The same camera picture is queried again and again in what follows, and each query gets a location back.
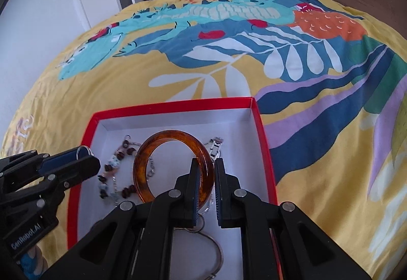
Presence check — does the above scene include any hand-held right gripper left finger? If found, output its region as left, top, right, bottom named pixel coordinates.
left=41, top=157, right=202, bottom=280

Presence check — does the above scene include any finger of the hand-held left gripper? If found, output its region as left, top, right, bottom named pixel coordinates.
left=0, top=156, right=101, bottom=208
left=0, top=146, right=87, bottom=179

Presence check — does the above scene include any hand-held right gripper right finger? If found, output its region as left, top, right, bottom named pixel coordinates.
left=214, top=160, right=373, bottom=280

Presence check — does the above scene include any thin metal bangle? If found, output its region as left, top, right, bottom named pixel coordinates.
left=173, top=225, right=225, bottom=280

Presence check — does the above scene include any amber resin bangle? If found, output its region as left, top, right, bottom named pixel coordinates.
left=133, top=130, right=213, bottom=204

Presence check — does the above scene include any red cardboard box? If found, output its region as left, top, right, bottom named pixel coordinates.
left=67, top=96, right=279, bottom=280

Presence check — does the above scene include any yellow printed blanket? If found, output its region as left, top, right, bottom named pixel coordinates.
left=0, top=0, right=407, bottom=280

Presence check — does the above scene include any brown and blue beaded bracelet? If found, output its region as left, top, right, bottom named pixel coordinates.
left=97, top=135, right=139, bottom=201

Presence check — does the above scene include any silver link bracelet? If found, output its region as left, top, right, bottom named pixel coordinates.
left=203, top=136, right=226, bottom=161

